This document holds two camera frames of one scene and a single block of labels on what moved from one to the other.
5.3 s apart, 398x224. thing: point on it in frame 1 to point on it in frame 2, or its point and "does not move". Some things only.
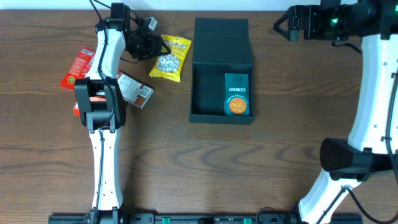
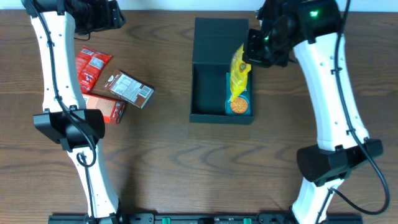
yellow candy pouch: (168, 66) to (239, 71)
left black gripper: (153, 50) to (103, 21)
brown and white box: (134, 91) does not move
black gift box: (221, 45) does not move
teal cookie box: (236, 94) does not move
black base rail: (193, 218) does not move
